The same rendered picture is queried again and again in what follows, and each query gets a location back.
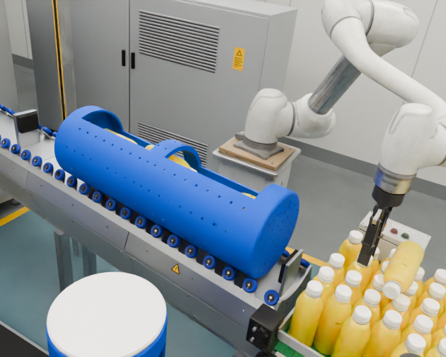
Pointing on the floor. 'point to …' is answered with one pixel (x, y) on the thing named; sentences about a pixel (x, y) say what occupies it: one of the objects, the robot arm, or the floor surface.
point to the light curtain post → (65, 67)
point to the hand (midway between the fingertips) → (368, 250)
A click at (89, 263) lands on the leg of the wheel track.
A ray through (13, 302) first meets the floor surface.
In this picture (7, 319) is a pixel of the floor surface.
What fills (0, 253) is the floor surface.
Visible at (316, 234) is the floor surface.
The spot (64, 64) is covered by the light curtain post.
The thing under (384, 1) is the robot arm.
